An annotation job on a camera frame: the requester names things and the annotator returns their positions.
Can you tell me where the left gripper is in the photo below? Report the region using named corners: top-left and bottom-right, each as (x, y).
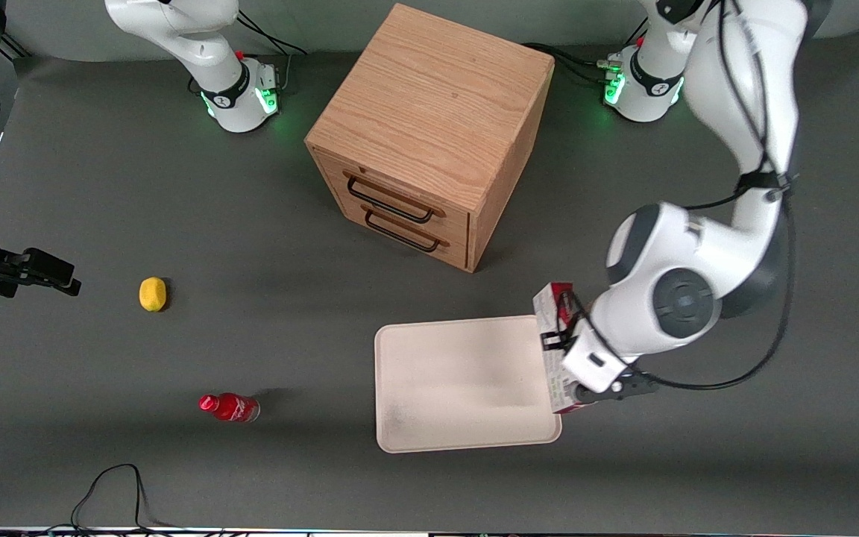
top-left (541, 319), bottom-right (643, 406)

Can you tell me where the red cookie box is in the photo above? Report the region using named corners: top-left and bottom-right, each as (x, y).
top-left (533, 281), bottom-right (588, 415)

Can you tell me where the cream plastic tray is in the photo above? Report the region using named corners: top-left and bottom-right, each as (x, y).
top-left (374, 315), bottom-right (563, 454)

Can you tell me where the yellow lemon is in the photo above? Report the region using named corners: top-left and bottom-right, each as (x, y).
top-left (139, 277), bottom-right (168, 313)

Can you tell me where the wooden drawer front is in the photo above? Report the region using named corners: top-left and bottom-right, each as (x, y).
top-left (316, 153), bottom-right (471, 241)
top-left (333, 186), bottom-right (471, 270)

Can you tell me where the red soda bottle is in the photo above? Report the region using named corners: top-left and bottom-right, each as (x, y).
top-left (198, 392), bottom-right (261, 424)

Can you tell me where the wooden drawer cabinet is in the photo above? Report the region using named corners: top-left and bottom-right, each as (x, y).
top-left (304, 3), bottom-right (556, 273)

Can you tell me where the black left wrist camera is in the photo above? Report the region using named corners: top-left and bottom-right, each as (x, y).
top-left (608, 371), bottom-right (660, 404)

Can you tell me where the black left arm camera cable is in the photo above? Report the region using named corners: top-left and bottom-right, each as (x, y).
top-left (646, 0), bottom-right (799, 393)

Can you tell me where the black wire drawer handle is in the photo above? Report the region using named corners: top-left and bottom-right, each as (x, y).
top-left (363, 209), bottom-right (443, 253)
top-left (345, 173), bottom-right (436, 224)

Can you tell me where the black looped table cable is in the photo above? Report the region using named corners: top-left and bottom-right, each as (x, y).
top-left (70, 463), bottom-right (171, 535)

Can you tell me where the black left arm base cable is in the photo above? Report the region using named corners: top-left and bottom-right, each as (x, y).
top-left (522, 43), bottom-right (624, 87)

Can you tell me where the black arm base cable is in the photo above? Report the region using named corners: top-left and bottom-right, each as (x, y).
top-left (522, 43), bottom-right (624, 87)
top-left (234, 10), bottom-right (308, 92)

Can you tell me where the black right arm base cable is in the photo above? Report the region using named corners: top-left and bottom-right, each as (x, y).
top-left (234, 10), bottom-right (308, 92)

